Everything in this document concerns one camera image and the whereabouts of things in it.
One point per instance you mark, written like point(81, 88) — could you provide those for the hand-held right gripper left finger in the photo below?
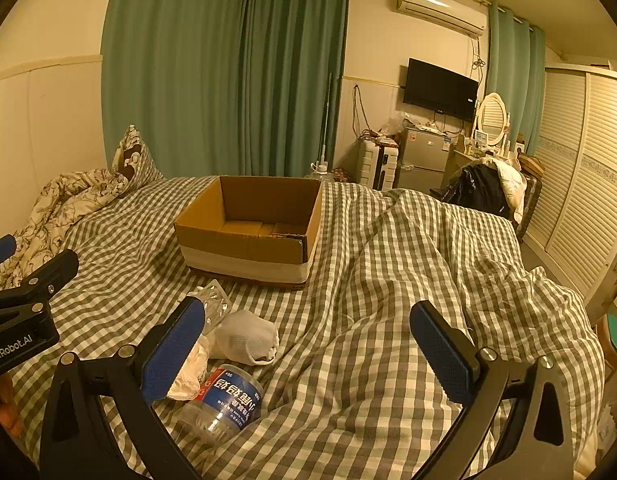
point(172, 352)

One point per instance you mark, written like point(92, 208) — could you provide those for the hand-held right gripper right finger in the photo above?
point(441, 355)

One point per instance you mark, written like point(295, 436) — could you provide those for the white tissue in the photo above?
point(189, 381)

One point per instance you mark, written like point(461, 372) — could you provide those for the clear blister pack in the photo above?
point(216, 301)

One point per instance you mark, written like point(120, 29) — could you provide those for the white sock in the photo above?
point(244, 337)

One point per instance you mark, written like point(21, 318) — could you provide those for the blue label plastic bottle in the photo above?
point(229, 400)

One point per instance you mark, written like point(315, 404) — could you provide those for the cardboard box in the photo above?
point(238, 256)

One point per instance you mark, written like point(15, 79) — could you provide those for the person's left hand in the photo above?
point(6, 407)

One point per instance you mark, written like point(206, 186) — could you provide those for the floral quilt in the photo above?
point(63, 200)

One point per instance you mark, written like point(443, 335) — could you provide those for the grey checked blanket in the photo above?
point(368, 285)

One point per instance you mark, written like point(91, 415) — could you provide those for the black jacket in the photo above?
point(481, 190)

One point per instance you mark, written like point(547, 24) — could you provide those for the green round stool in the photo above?
point(616, 340)

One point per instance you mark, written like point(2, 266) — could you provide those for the brown suitcase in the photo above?
point(531, 190)

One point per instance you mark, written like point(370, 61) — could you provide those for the white jacket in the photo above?
point(513, 180)

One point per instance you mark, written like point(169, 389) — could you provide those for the silver small fridge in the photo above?
point(423, 160)

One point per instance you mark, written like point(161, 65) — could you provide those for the white suitcase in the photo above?
point(376, 166)

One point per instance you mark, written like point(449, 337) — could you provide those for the white louvred wardrobe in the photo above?
point(583, 170)

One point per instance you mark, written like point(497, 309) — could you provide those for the clear plastic bag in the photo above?
point(398, 124)

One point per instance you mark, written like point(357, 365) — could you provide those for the oval vanity mirror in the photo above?
point(492, 119)

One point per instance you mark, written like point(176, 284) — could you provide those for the white mop pole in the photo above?
point(325, 120)

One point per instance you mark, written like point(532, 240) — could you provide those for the narrow green curtain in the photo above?
point(513, 75)

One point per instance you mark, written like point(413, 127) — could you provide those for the white air conditioner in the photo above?
point(438, 7)

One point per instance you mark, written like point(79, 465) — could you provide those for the black wall television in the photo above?
point(441, 90)

